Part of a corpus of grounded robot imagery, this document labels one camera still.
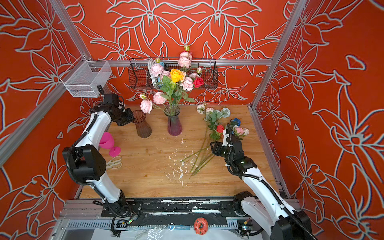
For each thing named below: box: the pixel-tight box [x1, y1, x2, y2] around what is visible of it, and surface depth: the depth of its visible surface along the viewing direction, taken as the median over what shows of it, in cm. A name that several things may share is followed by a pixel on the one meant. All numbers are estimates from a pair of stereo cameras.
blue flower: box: [232, 117, 242, 127], surface depth 106 cm
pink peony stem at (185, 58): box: [178, 45, 193, 72], surface depth 81 cm
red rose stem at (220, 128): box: [216, 124, 225, 133], surface depth 102 cm
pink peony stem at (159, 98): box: [140, 67, 202, 115], surface depth 78 cm
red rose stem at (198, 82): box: [193, 77, 205, 89], surface depth 76 cm
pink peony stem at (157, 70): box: [150, 57, 171, 91], surface depth 79 cm
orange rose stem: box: [160, 68, 187, 115], surface depth 75 cm
